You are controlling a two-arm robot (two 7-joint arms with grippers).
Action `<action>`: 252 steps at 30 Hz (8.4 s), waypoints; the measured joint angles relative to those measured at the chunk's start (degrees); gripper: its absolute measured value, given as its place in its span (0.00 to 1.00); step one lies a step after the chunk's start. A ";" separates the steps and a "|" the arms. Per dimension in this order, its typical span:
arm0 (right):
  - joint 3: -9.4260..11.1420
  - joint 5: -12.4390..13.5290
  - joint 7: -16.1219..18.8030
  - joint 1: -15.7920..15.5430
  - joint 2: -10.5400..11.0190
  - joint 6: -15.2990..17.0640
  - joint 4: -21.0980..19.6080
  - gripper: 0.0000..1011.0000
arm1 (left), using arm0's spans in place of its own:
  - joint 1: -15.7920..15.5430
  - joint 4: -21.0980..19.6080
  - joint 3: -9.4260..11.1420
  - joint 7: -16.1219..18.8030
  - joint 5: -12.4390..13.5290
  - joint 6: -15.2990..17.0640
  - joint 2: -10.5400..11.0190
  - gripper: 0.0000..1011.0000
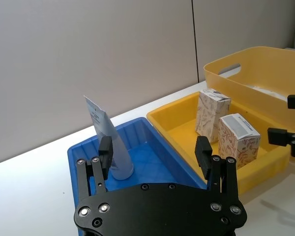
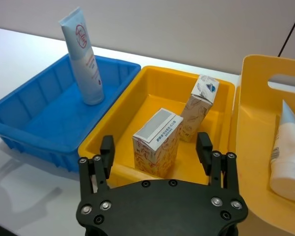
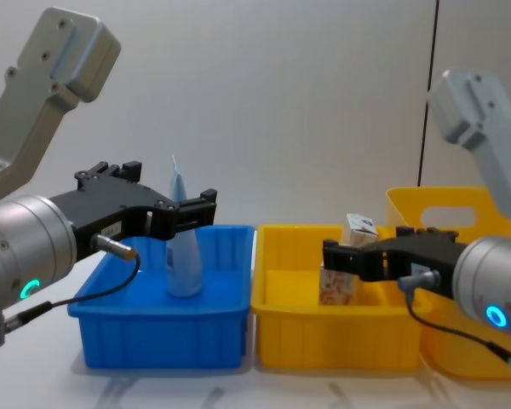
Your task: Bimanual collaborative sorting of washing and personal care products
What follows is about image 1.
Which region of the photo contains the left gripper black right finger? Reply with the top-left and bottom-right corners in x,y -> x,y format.
194,136 -> 238,205

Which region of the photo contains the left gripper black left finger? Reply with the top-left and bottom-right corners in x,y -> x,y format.
76,136 -> 114,197

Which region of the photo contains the white squeeze tube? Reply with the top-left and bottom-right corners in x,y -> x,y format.
83,95 -> 135,181

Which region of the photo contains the short patterned white carton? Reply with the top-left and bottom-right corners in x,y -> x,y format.
217,113 -> 262,170

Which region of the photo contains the shallow yellow plastic tray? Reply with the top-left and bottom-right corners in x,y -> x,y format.
146,92 -> 290,198

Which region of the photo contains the blue plastic tray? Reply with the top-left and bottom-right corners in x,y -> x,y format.
67,117 -> 207,199

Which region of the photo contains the tall patterned white carton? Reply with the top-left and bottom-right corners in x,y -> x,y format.
194,88 -> 232,144

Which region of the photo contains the deep yellow plastic basket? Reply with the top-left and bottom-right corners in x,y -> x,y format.
203,46 -> 295,135

